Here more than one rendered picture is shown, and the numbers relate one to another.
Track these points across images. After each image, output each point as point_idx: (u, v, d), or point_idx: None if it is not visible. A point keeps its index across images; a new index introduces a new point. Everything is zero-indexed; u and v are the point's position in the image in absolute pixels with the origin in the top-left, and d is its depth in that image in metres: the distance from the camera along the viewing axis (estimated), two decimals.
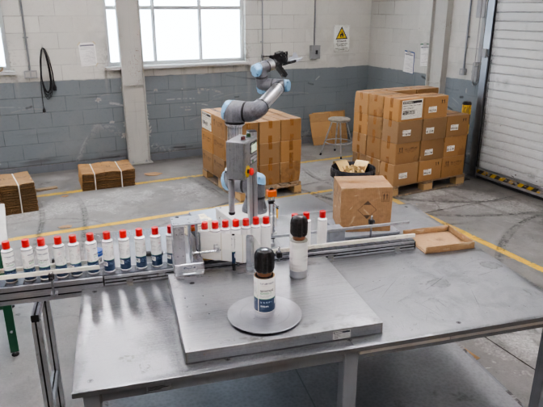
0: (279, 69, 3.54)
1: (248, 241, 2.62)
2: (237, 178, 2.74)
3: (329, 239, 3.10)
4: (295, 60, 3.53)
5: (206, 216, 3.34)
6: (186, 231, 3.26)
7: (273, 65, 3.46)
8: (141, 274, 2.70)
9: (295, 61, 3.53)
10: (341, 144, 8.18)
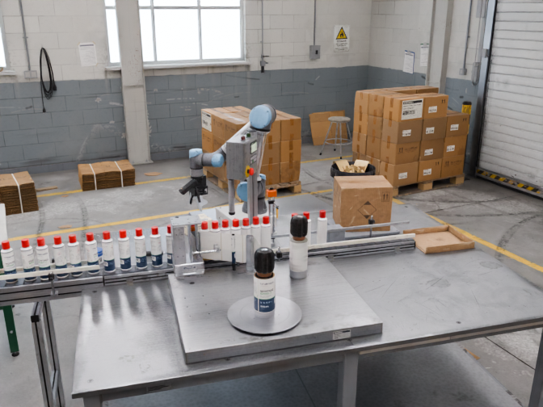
0: (189, 183, 3.22)
1: (248, 241, 2.62)
2: (237, 178, 2.74)
3: (329, 239, 3.10)
4: (199, 201, 3.22)
5: (206, 216, 3.34)
6: (186, 231, 3.26)
7: (199, 173, 3.20)
8: (141, 274, 2.70)
9: (199, 201, 3.21)
10: (341, 144, 8.18)
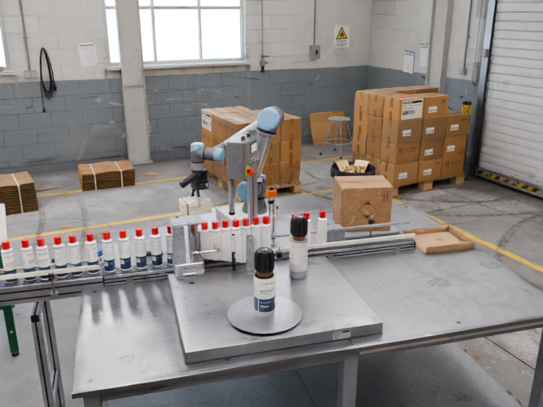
0: (190, 178, 3.21)
1: (248, 241, 2.62)
2: (237, 178, 2.74)
3: (329, 239, 3.10)
4: (199, 195, 3.21)
5: (206, 198, 3.30)
6: (183, 211, 3.23)
7: (199, 167, 3.18)
8: (141, 274, 2.70)
9: (198, 195, 3.20)
10: (341, 144, 8.18)
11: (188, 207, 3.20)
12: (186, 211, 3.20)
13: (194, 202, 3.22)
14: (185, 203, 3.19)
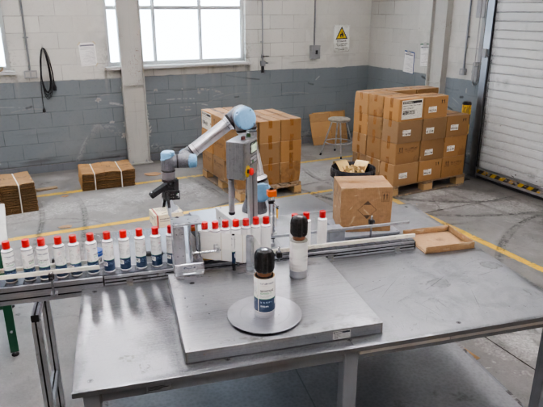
0: (160, 187, 3.04)
1: (248, 241, 2.62)
2: (237, 178, 2.74)
3: (329, 239, 3.10)
4: (170, 206, 3.03)
5: (178, 208, 3.13)
6: (153, 223, 3.06)
7: (170, 176, 3.01)
8: (141, 274, 2.70)
9: (169, 206, 3.03)
10: (341, 144, 8.18)
11: (158, 218, 3.03)
12: (156, 224, 3.03)
13: (165, 213, 3.05)
14: (154, 216, 3.02)
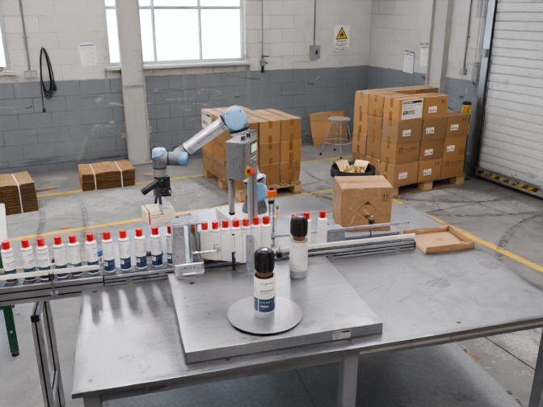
0: (151, 184, 3.09)
1: (248, 241, 2.62)
2: (237, 178, 2.74)
3: (329, 239, 3.10)
4: (161, 203, 3.09)
5: (169, 205, 3.18)
6: (145, 219, 3.11)
7: (161, 173, 3.07)
8: (141, 274, 2.70)
9: (160, 203, 3.09)
10: (341, 144, 8.18)
11: (150, 214, 3.08)
12: (148, 220, 3.09)
13: (156, 210, 3.10)
14: (146, 211, 3.08)
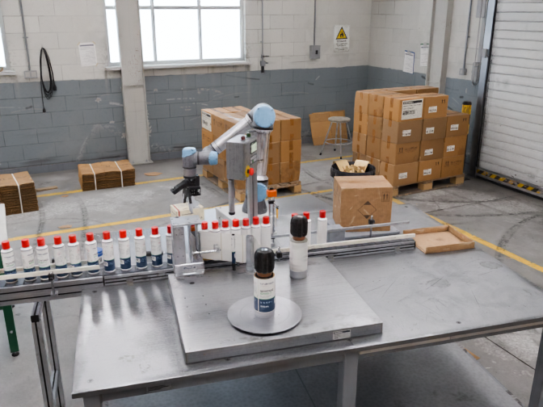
0: (181, 183, 3.10)
1: (248, 241, 2.62)
2: (237, 178, 2.74)
3: (329, 239, 3.10)
4: (191, 202, 3.10)
5: (198, 204, 3.19)
6: None
7: (191, 173, 3.08)
8: (141, 274, 2.70)
9: (190, 202, 3.10)
10: (341, 144, 8.18)
11: (180, 213, 3.10)
12: None
13: (186, 209, 3.11)
14: (176, 211, 3.09)
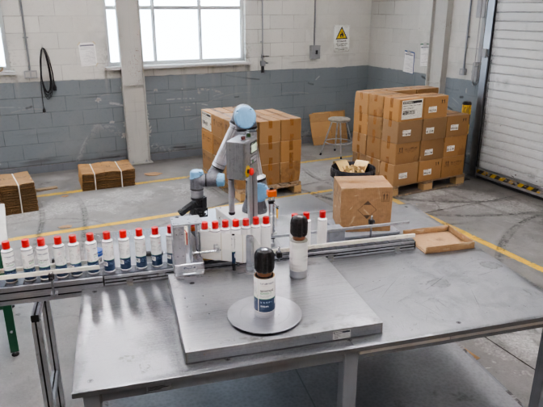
0: (188, 205, 3.13)
1: (248, 241, 2.62)
2: (237, 178, 2.74)
3: (329, 239, 3.10)
4: (198, 224, 3.12)
5: None
6: None
7: (198, 195, 3.10)
8: (141, 274, 2.70)
9: (197, 224, 3.12)
10: (341, 144, 8.18)
11: (187, 235, 3.12)
12: (185, 240, 3.12)
13: None
14: (183, 232, 3.11)
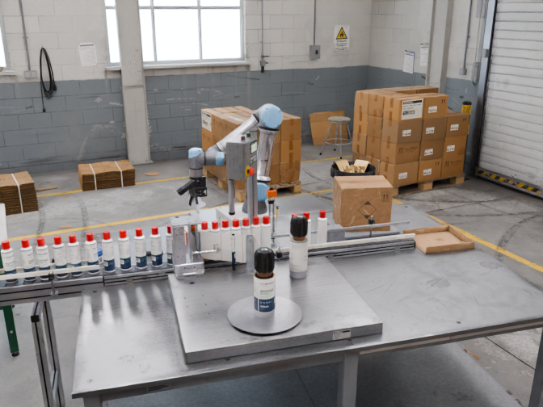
0: (187, 184, 3.09)
1: (248, 241, 2.62)
2: (237, 178, 2.74)
3: (329, 239, 3.10)
4: (197, 203, 3.08)
5: None
6: None
7: (197, 174, 3.06)
8: (141, 274, 2.70)
9: (196, 203, 3.08)
10: (341, 144, 8.18)
11: (187, 235, 3.12)
12: (185, 240, 3.12)
13: None
14: (183, 232, 3.11)
